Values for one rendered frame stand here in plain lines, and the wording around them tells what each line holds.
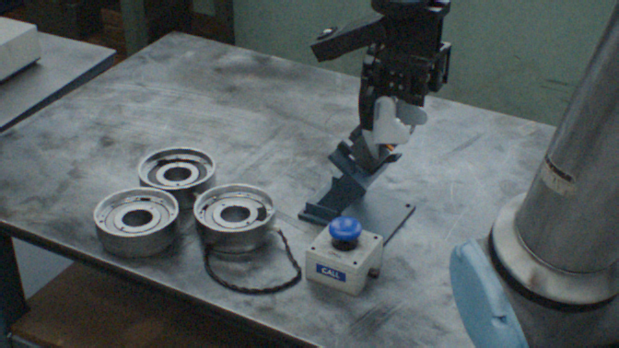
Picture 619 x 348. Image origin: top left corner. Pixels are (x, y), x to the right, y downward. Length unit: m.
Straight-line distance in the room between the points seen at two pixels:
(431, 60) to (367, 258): 0.24
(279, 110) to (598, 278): 0.78
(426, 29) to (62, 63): 1.06
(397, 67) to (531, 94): 1.74
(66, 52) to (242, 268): 0.96
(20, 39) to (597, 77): 1.40
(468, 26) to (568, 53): 0.30
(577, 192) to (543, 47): 2.00
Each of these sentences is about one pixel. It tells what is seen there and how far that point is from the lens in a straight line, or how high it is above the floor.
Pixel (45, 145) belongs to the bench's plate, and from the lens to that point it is 1.39.
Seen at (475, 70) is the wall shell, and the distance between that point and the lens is 2.77.
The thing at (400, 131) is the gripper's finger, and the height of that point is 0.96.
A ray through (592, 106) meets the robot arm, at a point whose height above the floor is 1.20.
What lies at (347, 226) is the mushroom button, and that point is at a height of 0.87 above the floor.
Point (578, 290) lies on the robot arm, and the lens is 0.76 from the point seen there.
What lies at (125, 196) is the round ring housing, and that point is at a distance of 1.19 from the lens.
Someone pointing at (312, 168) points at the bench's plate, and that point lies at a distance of 1.28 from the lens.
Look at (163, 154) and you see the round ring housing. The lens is 1.27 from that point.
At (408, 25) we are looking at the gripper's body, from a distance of 1.02.
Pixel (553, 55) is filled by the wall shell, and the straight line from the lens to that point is 2.68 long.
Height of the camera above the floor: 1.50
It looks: 34 degrees down
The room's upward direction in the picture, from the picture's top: straight up
